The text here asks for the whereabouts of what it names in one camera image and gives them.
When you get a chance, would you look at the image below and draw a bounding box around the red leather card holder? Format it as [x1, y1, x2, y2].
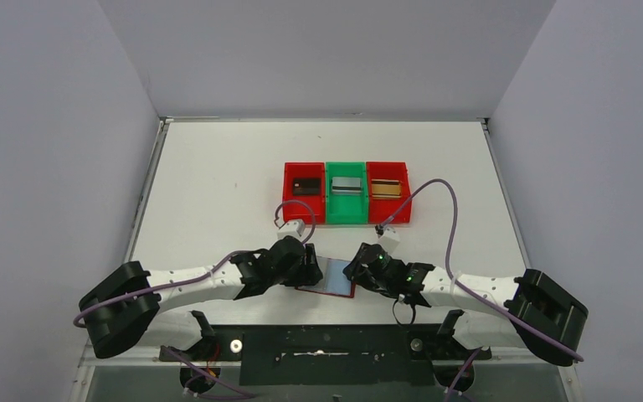
[296, 257, 356, 298]

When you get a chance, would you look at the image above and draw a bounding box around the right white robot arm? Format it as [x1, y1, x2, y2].
[343, 244, 589, 367]

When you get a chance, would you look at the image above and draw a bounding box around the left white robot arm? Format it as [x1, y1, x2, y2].
[73, 236, 323, 359]

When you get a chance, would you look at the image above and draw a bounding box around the black credit card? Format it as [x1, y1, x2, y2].
[291, 177, 322, 197]

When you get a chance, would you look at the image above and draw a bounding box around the silver credit card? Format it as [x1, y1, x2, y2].
[331, 176, 363, 195]

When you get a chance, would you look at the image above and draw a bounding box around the gold credit card in bin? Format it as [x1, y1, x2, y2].
[370, 179, 402, 199]

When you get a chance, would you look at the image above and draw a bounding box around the left red bin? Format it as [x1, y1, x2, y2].
[282, 162, 326, 224]

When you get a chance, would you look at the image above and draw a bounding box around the red bin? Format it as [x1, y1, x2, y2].
[282, 162, 326, 224]
[366, 161, 412, 224]

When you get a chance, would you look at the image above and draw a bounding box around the green middle bin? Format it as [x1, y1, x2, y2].
[325, 162, 369, 225]

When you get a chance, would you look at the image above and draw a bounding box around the right red bin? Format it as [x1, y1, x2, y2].
[366, 161, 412, 224]

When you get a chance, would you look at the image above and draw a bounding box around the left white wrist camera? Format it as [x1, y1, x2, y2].
[277, 219, 306, 241]

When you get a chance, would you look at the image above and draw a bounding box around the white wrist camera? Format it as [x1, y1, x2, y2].
[277, 219, 306, 241]
[374, 224, 400, 255]

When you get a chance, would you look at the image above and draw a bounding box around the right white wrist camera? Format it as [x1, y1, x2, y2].
[374, 224, 400, 255]

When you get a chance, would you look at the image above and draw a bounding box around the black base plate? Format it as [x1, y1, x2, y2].
[159, 324, 471, 387]

